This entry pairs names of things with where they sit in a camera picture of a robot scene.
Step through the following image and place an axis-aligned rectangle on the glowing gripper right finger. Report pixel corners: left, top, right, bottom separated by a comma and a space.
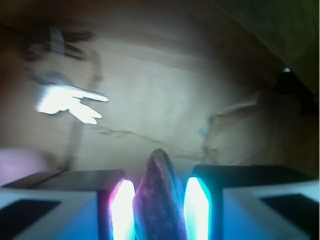
184, 164, 320, 240

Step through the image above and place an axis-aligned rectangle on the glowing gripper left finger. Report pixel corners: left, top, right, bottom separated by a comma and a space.
0, 169, 136, 240

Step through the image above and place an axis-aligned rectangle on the silver key left pair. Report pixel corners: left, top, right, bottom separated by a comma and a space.
36, 99, 102, 125

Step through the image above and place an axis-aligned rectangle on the brown paper bag bin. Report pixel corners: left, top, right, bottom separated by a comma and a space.
0, 0, 320, 183

